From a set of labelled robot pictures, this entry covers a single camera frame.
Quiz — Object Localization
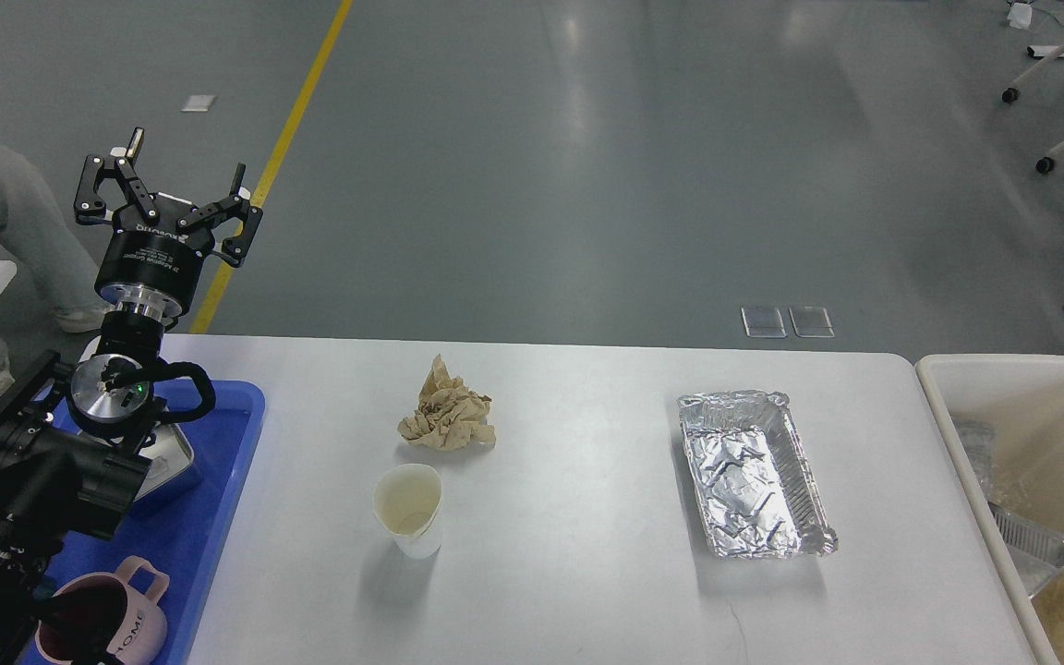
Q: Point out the clear floor plate right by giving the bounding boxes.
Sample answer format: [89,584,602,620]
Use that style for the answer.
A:
[787,306,836,338]

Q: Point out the beige plastic bin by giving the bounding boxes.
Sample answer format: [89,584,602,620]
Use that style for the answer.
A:
[915,354,1064,664]

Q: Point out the blue plastic tray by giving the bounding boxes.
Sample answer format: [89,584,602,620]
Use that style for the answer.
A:
[46,381,265,664]

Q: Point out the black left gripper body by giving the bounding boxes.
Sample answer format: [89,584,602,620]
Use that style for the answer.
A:
[94,205,215,321]

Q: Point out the clear floor plate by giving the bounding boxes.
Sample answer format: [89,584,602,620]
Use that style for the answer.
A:
[787,306,836,338]
[739,306,787,338]

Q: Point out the clear floor plate left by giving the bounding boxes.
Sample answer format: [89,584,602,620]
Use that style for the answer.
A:
[739,306,787,338]

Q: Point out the foil tray in bin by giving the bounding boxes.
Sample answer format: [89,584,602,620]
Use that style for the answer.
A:
[988,502,1064,600]

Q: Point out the pink HOME mug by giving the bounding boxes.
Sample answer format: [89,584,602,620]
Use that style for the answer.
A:
[34,555,172,664]

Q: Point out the stainless steel rectangular tin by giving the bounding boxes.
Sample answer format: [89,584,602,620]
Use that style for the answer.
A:
[130,423,203,517]

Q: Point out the crumpled brown paper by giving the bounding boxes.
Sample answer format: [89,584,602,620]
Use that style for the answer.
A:
[396,355,497,452]

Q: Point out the person in black top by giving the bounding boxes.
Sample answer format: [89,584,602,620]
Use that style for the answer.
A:
[0,79,117,398]

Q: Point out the white paper cup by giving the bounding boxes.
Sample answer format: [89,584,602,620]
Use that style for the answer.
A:
[372,464,443,560]

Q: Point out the aluminium foil tray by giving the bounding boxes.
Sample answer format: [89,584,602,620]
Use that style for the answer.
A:
[676,389,839,560]

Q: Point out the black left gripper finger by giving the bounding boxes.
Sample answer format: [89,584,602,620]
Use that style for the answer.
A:
[176,163,263,269]
[73,127,161,230]

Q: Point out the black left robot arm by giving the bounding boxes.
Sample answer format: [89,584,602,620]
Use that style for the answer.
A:
[0,127,263,664]

